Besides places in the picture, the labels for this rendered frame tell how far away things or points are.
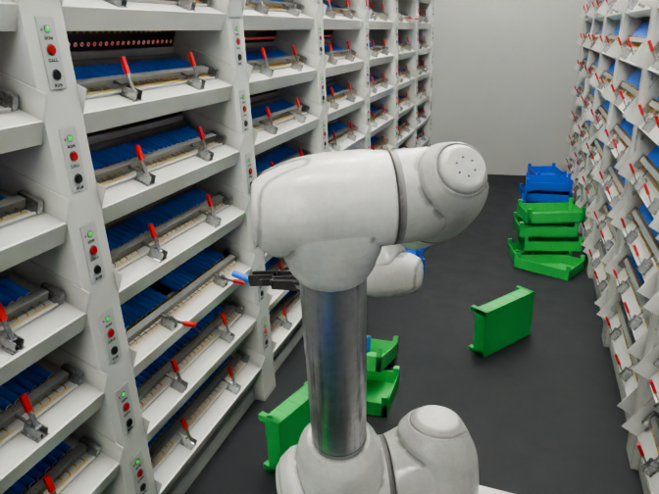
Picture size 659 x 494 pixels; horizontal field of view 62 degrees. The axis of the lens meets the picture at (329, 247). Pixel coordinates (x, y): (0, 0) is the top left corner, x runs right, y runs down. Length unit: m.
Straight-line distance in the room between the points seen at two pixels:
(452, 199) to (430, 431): 0.54
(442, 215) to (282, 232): 0.21
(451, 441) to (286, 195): 0.61
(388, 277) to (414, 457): 0.39
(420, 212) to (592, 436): 1.42
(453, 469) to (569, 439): 0.91
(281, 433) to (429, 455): 0.66
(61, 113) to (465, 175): 0.76
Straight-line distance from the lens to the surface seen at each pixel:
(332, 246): 0.71
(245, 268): 1.80
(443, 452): 1.10
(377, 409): 1.95
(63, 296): 1.22
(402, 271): 1.25
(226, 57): 1.68
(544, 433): 1.98
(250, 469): 1.81
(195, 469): 1.81
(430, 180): 0.69
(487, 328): 2.26
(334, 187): 0.69
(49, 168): 1.14
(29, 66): 1.12
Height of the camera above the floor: 1.21
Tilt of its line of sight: 21 degrees down
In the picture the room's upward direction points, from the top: 3 degrees counter-clockwise
